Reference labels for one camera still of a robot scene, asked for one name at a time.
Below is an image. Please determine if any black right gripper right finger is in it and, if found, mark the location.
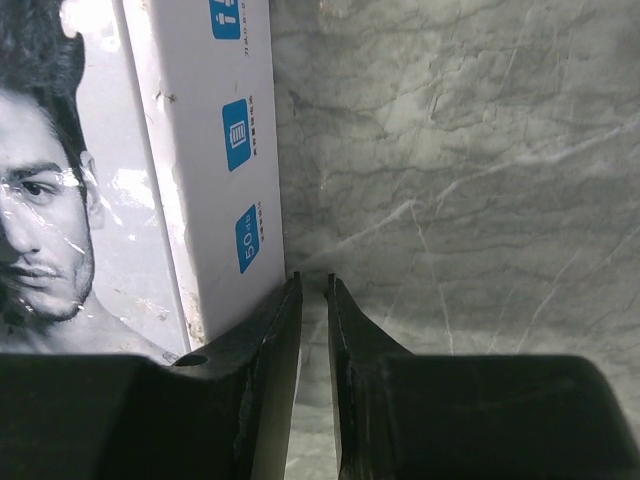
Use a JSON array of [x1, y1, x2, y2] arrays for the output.
[[325, 276, 639, 479]]

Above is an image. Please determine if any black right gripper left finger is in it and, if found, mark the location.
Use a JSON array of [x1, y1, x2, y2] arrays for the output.
[[1, 277, 303, 479]]

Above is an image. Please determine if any white clipper kit box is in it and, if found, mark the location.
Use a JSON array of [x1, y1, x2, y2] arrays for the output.
[[1, 1, 285, 364]]

